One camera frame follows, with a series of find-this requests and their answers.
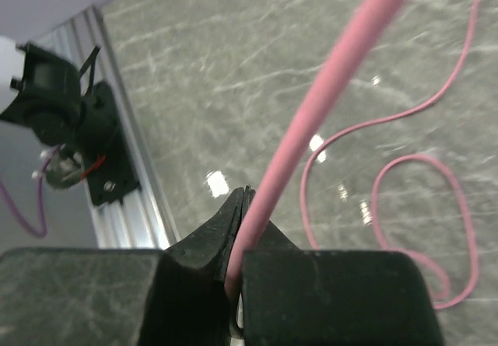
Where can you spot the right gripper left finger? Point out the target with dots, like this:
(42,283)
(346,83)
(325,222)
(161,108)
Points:
(208,248)

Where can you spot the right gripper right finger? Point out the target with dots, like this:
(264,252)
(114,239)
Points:
(272,237)

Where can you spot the pink headset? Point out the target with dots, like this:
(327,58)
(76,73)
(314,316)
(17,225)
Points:
(367,24)

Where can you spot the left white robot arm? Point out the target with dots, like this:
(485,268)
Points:
(40,91)

